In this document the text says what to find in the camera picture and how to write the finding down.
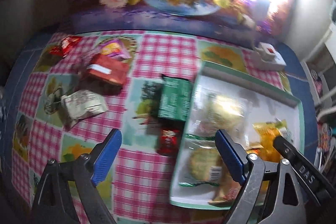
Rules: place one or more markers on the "white furniture frame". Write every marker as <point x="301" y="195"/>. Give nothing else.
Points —
<point x="323" y="77"/>

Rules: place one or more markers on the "yellow snack packet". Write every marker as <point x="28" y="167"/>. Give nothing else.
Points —
<point x="267" y="140"/>

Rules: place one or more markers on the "pink snack packet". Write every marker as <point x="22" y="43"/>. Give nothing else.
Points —
<point x="115" y="49"/>

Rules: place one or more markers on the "white tray with teal rim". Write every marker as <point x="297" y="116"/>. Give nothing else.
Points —
<point x="267" y="103"/>

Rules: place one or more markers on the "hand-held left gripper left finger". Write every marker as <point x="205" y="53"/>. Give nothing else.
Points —
<point x="106" y="158"/>

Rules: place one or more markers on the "white and green snack packet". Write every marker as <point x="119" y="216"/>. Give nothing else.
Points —
<point x="82" y="106"/>

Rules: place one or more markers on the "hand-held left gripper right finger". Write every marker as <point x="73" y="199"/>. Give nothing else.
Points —
<point x="229" y="155"/>

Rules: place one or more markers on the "white power strip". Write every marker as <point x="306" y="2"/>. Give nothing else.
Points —
<point x="270" y="56"/>

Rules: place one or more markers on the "pink checked printed tablecloth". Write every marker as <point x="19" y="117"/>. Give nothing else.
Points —
<point x="147" y="187"/>

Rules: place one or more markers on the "clear-wrapped green cake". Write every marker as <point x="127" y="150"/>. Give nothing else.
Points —
<point x="202" y="161"/>

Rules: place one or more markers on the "orange and white bread packet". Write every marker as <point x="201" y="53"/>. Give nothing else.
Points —
<point x="224" y="192"/>

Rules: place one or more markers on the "red-brown snack packet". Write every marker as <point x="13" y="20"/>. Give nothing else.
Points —
<point x="107" y="70"/>

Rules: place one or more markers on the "dark green snack packet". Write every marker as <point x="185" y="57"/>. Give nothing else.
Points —
<point x="174" y="98"/>

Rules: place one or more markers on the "small dark red snack packet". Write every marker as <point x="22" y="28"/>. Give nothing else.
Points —
<point x="169" y="141"/>

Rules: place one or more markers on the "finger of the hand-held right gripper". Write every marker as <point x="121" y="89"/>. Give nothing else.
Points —
<point x="307" y="174"/>

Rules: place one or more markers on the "clear-wrapped white bun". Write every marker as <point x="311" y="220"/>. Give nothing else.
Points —
<point x="220" y="113"/>

